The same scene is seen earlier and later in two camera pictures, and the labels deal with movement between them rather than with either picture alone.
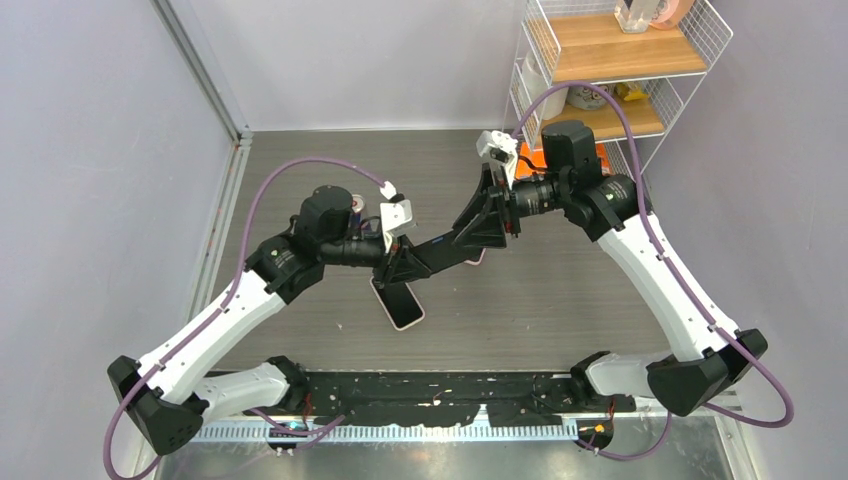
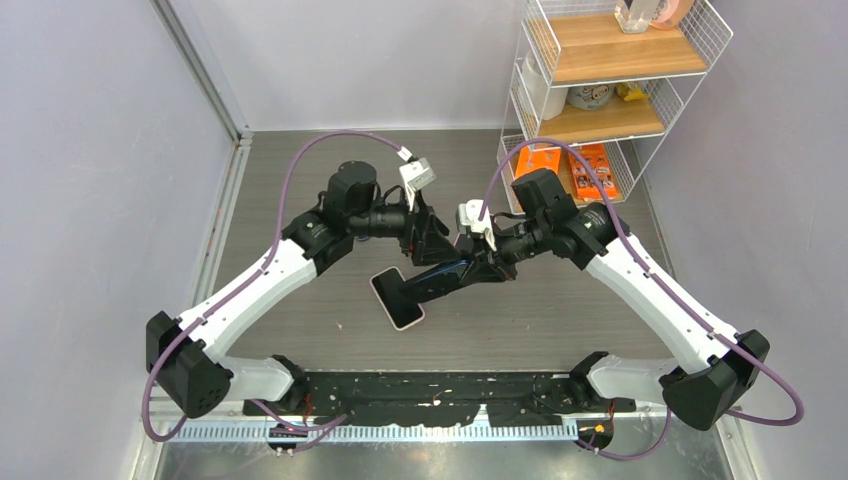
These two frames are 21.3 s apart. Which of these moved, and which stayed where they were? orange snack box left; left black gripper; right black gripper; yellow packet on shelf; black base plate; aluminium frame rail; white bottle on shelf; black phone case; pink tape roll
Moved: black phone case; left black gripper; right black gripper
Stayed: white bottle on shelf; orange snack box left; pink tape roll; yellow packet on shelf; black base plate; aluminium frame rail
